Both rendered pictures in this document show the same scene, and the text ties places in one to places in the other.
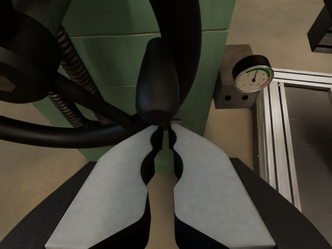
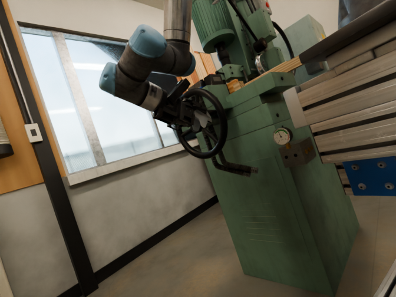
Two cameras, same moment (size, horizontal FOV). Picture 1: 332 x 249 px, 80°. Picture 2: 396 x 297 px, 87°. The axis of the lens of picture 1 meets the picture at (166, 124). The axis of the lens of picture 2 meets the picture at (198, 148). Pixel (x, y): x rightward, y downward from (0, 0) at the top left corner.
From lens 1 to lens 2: 71 cm
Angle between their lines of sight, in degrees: 68
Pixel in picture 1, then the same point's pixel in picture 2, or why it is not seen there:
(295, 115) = not seen: outside the picture
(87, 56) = (228, 148)
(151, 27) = (246, 131)
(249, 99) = (299, 156)
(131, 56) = (243, 145)
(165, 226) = not seen: outside the picture
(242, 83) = (277, 140)
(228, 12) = (269, 118)
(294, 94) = not seen: outside the picture
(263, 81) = (286, 137)
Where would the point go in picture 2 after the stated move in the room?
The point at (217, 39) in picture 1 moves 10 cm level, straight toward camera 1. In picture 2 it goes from (271, 129) to (253, 135)
